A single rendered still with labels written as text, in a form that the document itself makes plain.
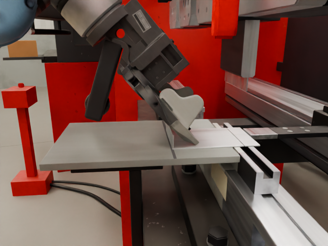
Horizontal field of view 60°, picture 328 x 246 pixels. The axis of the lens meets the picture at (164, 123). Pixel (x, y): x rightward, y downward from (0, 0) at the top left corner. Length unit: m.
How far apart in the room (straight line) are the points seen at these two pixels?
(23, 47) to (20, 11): 2.22
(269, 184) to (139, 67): 0.22
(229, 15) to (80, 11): 0.19
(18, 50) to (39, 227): 1.29
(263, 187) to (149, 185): 0.26
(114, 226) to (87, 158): 1.56
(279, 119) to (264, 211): 0.50
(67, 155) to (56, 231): 1.60
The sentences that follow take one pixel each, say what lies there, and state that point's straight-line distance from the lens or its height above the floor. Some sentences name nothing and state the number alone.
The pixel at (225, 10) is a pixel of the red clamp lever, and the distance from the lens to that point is 0.28.
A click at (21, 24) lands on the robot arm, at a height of 1.16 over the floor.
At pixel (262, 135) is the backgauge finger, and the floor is 1.00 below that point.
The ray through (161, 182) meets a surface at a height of 0.87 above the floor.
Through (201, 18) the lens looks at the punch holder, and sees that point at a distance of 0.50.
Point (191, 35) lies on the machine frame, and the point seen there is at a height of 1.15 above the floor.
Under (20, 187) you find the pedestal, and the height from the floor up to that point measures 0.08.
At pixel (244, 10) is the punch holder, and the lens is 0.31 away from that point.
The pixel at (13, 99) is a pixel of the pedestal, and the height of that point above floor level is 0.74.
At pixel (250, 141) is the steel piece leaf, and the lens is 0.45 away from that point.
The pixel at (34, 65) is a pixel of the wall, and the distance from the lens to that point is 7.30.
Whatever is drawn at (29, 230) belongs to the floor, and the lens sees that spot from 2.06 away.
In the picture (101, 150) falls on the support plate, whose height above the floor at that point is 1.00.
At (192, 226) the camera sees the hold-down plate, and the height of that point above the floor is 0.90.
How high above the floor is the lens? 1.16
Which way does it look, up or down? 17 degrees down
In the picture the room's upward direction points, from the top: straight up
